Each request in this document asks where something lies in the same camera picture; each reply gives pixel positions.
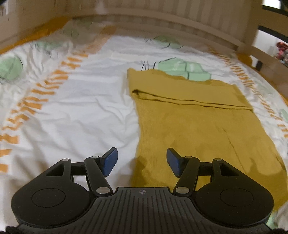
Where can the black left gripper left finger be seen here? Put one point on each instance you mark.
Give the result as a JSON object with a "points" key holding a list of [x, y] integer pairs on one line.
{"points": [[97, 169]]}

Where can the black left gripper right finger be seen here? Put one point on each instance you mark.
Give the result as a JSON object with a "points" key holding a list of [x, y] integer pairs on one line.
{"points": [[186, 169]]}

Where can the mustard yellow knit garment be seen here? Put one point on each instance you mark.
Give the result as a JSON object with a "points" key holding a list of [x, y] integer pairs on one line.
{"points": [[205, 119]]}

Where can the white patterned bed duvet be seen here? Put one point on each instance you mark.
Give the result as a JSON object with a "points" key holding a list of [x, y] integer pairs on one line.
{"points": [[67, 96]]}

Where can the white wooden bed frame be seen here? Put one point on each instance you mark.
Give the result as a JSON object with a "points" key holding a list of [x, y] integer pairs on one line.
{"points": [[234, 22]]}

